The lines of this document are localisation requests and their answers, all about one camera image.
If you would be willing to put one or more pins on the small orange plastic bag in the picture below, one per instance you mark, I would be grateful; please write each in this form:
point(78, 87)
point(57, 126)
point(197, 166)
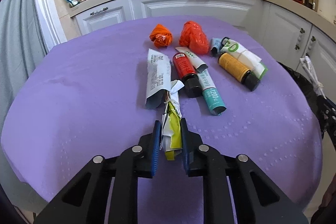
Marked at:
point(161, 36)

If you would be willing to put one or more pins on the green black-capped tube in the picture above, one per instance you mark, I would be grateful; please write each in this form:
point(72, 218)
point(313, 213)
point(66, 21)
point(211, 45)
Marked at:
point(226, 42)

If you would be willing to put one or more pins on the white wrapper strip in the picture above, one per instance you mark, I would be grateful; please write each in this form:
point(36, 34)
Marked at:
point(309, 69)

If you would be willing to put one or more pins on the white folded wrapper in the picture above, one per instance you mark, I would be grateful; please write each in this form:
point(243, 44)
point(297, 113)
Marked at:
point(158, 78)

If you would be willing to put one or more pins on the grey curtain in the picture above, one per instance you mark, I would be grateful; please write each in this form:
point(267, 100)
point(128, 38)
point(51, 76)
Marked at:
point(22, 47)

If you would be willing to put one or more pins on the large red-orange plastic bag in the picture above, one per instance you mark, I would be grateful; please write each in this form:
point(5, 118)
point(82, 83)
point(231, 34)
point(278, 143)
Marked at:
point(193, 37)

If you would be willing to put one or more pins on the light blue wrapper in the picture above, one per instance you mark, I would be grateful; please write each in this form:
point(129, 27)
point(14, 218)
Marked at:
point(216, 46)

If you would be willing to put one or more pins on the yellow white wrapper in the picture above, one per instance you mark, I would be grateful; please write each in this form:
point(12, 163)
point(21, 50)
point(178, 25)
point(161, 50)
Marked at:
point(171, 137)

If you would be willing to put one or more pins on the white electric kettle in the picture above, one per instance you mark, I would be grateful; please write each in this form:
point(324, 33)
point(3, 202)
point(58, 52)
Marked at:
point(327, 9)

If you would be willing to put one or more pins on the purple table cloth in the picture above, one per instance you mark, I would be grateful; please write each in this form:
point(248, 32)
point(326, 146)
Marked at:
point(87, 98)

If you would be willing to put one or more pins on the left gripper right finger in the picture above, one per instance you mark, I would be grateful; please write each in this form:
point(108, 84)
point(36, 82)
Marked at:
point(235, 189)

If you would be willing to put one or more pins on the white teal tube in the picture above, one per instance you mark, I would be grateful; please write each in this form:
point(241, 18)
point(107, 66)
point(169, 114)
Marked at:
point(210, 93)

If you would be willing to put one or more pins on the white green package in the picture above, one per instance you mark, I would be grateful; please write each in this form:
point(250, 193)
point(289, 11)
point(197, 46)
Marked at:
point(248, 58)

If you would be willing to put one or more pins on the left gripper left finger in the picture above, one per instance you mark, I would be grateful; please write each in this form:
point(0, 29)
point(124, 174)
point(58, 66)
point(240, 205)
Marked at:
point(105, 190)

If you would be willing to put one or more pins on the black trash bag bin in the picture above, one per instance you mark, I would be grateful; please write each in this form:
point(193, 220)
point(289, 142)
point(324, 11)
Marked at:
point(305, 86)

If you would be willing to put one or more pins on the gold tube black cap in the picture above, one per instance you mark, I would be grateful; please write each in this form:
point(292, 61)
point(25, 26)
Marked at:
point(239, 71)

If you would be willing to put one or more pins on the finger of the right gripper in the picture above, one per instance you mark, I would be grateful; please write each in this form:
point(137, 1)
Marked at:
point(327, 117)

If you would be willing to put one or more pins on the red tube black cap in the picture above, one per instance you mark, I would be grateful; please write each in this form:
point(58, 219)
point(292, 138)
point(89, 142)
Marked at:
point(187, 75)

